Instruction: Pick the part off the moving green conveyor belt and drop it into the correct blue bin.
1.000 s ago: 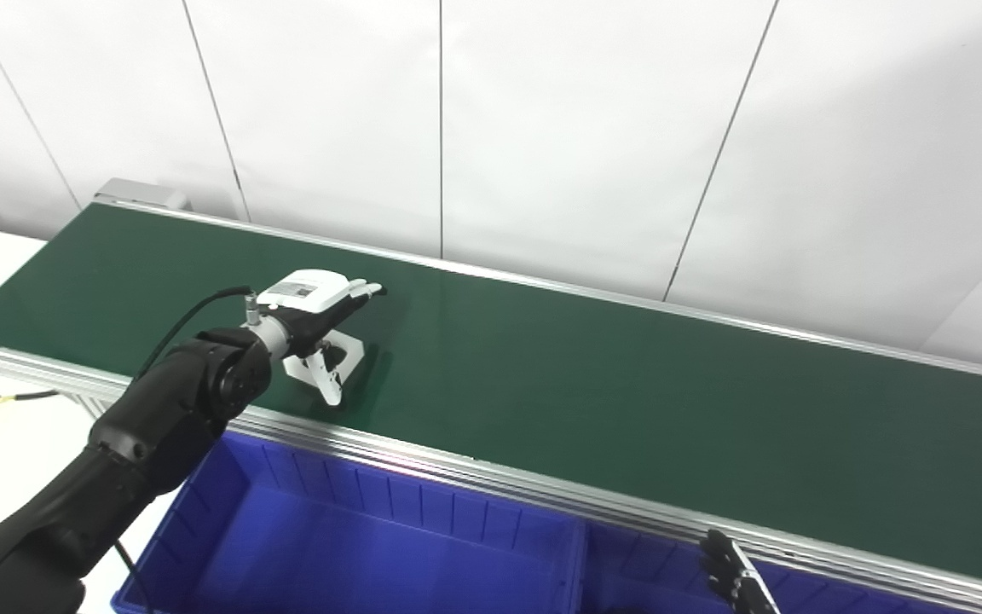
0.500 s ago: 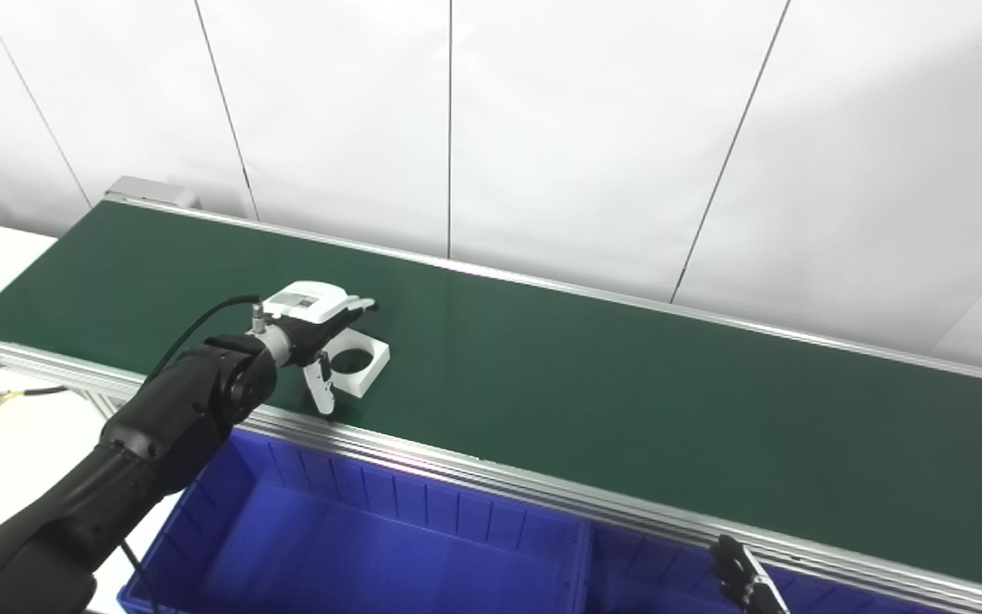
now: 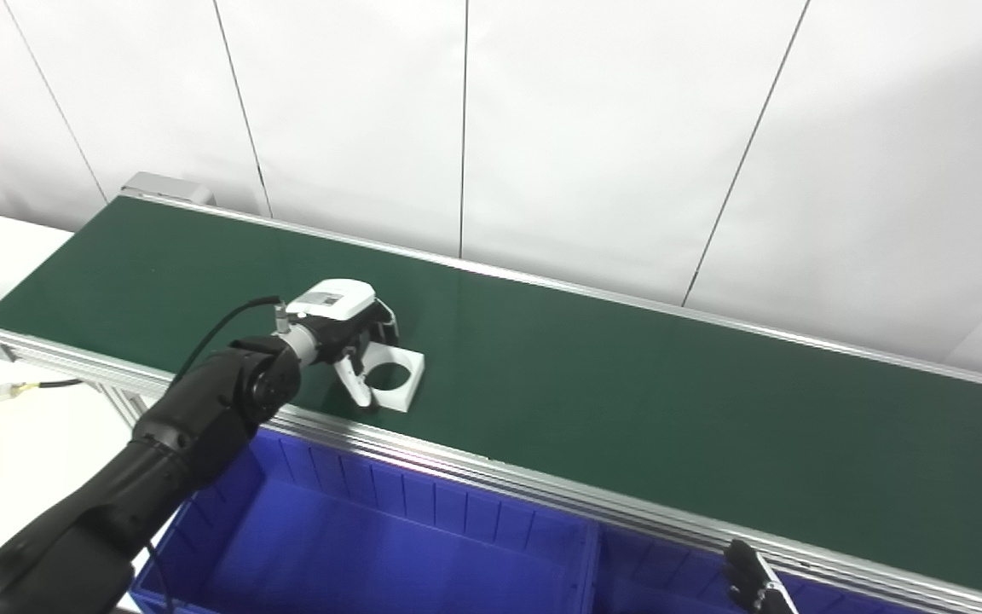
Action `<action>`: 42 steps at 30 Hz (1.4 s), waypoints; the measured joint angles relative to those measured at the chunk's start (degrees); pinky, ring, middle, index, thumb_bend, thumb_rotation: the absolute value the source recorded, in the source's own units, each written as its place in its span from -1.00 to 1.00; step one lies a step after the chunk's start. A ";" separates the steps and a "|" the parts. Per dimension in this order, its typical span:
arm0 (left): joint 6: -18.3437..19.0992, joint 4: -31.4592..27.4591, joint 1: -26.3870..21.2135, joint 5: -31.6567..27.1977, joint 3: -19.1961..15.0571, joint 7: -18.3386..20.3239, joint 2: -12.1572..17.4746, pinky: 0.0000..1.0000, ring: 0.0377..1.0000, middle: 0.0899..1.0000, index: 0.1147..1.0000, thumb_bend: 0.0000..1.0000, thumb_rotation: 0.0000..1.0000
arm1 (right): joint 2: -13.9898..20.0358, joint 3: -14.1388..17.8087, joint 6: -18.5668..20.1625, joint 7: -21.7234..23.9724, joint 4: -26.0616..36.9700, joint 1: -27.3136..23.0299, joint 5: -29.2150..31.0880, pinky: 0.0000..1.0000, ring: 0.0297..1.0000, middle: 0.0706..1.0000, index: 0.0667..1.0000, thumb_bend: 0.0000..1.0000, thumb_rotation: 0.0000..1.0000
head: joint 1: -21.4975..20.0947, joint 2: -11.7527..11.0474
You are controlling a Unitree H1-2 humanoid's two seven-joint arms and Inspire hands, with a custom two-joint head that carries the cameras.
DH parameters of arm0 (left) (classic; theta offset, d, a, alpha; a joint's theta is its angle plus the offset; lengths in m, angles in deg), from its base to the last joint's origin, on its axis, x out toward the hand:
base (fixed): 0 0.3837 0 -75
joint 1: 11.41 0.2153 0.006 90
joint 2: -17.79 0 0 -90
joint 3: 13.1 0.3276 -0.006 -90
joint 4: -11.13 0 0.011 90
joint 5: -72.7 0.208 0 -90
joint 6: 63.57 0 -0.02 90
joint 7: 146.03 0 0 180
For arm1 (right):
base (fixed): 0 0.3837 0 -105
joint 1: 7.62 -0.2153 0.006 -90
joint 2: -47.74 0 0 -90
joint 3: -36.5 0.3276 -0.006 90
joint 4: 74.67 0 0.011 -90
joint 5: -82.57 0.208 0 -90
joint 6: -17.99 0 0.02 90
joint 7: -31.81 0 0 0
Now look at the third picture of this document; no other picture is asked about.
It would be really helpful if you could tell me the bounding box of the white square part with hole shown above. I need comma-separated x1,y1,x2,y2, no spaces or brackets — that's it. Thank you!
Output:
367,345,426,414

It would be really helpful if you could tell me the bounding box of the blue plastic bin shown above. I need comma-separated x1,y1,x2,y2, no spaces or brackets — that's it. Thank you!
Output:
595,524,927,614
129,426,601,614

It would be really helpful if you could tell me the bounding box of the grey conveyor motor housing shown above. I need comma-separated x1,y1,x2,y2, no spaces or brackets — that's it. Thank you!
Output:
121,171,216,206

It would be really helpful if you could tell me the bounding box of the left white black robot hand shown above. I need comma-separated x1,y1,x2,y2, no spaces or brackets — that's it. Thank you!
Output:
285,278,401,409

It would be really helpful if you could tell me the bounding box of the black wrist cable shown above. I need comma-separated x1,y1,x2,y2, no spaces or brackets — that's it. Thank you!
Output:
146,295,289,614

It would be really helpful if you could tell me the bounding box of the aluminium conveyor leg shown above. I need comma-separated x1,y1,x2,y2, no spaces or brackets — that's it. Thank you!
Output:
97,382,149,429

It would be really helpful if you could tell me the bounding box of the green conveyor belt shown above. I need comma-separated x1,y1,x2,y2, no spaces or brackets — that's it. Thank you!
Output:
0,191,982,614
0,197,982,603

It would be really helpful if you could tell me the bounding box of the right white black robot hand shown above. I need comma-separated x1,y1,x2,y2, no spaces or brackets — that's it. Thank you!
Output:
725,538,800,614

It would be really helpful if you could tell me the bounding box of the thin cable with clear connector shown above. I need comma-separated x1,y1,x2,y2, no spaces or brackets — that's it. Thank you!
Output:
0,379,84,420

